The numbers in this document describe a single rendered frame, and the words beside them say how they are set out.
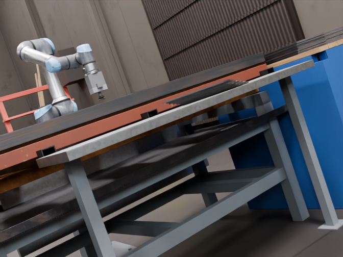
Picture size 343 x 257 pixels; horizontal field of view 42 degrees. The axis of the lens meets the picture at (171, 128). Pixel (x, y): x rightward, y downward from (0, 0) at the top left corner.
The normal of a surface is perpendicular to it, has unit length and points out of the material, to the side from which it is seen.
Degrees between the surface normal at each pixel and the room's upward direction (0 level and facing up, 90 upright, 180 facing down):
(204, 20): 90
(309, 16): 90
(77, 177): 90
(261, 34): 90
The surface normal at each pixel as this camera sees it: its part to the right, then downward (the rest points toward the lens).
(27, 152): 0.57, -0.14
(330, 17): -0.81, 0.32
